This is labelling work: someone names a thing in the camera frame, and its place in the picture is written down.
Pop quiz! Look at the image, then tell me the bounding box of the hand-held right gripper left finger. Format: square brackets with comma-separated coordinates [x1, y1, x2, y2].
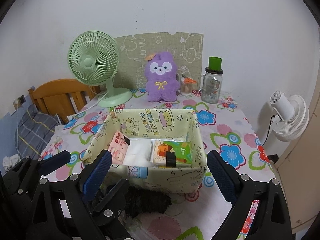
[26, 149, 113, 240]

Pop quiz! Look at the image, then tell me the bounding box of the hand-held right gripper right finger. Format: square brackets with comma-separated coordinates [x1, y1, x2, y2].
[207, 149, 295, 240]

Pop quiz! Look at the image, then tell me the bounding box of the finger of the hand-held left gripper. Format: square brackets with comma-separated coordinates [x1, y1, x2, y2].
[91, 179, 131, 228]
[7, 150, 72, 196]

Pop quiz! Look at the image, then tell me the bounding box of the pink printed packet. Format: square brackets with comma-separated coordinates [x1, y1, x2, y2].
[106, 130, 132, 165]

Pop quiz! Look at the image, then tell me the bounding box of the black fuzzy object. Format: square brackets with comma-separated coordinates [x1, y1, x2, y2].
[124, 187, 172, 218]

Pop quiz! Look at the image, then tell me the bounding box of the white soft tissue pack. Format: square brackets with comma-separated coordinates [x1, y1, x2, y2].
[122, 140, 153, 167]

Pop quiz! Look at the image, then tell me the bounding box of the yellow cartoon printed box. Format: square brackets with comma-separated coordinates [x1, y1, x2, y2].
[82, 107, 208, 194]

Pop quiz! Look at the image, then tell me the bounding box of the green orange snack packet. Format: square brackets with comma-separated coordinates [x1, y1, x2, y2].
[152, 141, 193, 168]

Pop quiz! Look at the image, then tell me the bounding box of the grey plaid pillow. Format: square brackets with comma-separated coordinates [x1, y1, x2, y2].
[16, 104, 60, 155]

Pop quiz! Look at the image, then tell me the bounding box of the crumpled white cloth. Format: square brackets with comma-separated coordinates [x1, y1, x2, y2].
[2, 154, 20, 172]

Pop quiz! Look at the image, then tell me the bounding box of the beige cabinet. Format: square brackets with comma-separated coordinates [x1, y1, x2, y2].
[274, 100, 320, 230]

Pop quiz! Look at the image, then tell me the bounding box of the glass mug jar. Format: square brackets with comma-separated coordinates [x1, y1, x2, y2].
[199, 66, 224, 104]

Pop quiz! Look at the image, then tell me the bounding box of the white standing fan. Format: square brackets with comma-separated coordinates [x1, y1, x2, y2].
[269, 91, 310, 143]

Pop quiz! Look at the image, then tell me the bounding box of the cotton swab container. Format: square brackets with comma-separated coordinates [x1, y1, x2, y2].
[180, 76, 197, 96]

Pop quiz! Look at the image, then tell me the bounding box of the green desk fan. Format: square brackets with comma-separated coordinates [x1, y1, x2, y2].
[67, 31, 133, 108]

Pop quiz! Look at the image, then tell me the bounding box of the purple plush toy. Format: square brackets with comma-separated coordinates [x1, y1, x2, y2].
[145, 51, 181, 103]

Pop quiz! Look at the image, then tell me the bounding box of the green plastic cup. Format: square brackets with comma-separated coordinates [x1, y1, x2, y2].
[208, 56, 223, 70]

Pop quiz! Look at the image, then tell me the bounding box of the green printed board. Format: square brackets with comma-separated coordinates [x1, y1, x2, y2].
[114, 32, 204, 93]

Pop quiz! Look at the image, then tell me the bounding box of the white fan power cable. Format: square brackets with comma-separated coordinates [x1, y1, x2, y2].
[66, 94, 108, 122]

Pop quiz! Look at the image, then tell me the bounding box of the black fan power cable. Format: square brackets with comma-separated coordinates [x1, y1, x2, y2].
[262, 115, 275, 146]

